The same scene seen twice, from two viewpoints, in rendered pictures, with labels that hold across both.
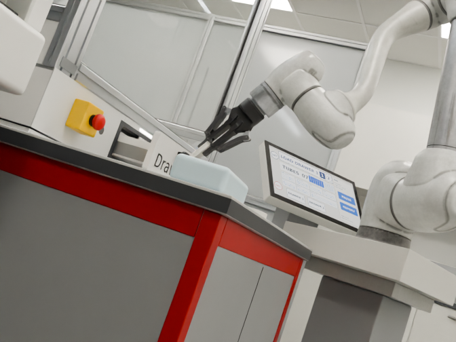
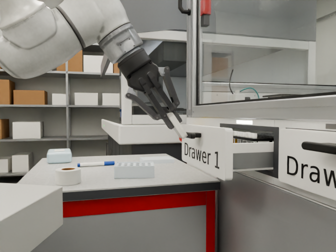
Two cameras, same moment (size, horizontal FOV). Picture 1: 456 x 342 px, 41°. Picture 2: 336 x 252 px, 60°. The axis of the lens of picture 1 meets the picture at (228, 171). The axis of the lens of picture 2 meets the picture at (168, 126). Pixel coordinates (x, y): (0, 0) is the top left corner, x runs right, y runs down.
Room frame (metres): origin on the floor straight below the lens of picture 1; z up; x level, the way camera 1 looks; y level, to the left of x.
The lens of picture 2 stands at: (2.27, -0.37, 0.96)
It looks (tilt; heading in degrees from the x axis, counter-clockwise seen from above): 2 degrees down; 142
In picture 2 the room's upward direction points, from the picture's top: straight up
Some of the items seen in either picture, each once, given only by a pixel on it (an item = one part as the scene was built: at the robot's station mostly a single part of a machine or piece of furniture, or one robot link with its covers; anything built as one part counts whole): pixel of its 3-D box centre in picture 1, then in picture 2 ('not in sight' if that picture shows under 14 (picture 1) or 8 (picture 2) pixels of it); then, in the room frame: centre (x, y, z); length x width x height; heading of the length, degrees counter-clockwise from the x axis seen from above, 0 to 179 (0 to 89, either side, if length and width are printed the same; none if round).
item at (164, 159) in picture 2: not in sight; (156, 159); (1.29, 0.33, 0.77); 0.13 x 0.09 x 0.02; 68
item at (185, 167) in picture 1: (211, 181); (59, 155); (1.02, 0.02, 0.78); 0.15 x 0.10 x 0.04; 163
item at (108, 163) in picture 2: not in sight; (96, 163); (1.23, 0.09, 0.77); 0.14 x 0.02 x 0.02; 73
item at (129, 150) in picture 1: (111, 148); (273, 148); (1.82, 0.35, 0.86); 0.40 x 0.26 x 0.06; 68
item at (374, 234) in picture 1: (384, 244); not in sight; (1.80, -0.51, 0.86); 0.22 x 0.18 x 0.06; 144
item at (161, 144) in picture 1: (172, 163); (202, 147); (1.74, 0.16, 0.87); 0.29 x 0.02 x 0.11; 158
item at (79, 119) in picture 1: (85, 118); not in sight; (1.47, 0.37, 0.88); 0.07 x 0.05 x 0.07; 158
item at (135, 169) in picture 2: not in sight; (134, 169); (1.47, 0.12, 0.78); 0.12 x 0.08 x 0.04; 58
